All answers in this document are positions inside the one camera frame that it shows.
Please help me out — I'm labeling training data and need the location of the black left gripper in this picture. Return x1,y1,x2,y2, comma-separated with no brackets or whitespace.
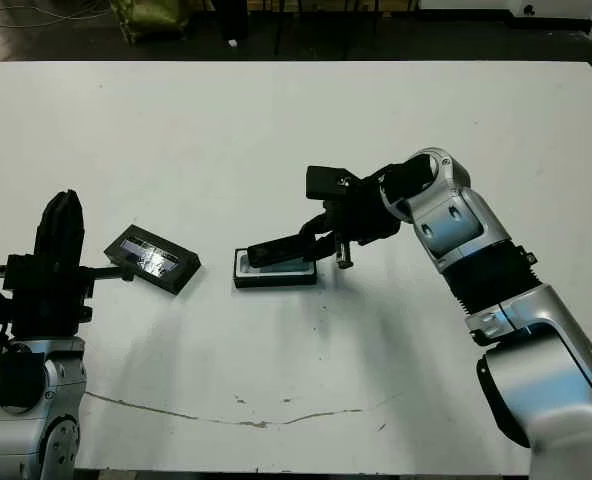
0,189,137,337

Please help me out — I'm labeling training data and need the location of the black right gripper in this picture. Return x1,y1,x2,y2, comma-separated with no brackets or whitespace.
247,172,403,270

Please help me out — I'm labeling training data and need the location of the black box lid shiny window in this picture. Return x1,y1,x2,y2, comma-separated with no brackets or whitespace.
103,224,202,295

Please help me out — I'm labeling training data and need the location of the black box with white insert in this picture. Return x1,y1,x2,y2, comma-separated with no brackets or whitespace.
233,247,320,290

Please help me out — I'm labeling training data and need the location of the green sack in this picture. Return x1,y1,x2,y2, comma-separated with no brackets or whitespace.
110,0,190,46

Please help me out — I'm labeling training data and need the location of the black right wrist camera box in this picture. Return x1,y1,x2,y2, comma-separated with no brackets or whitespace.
304,164,361,202

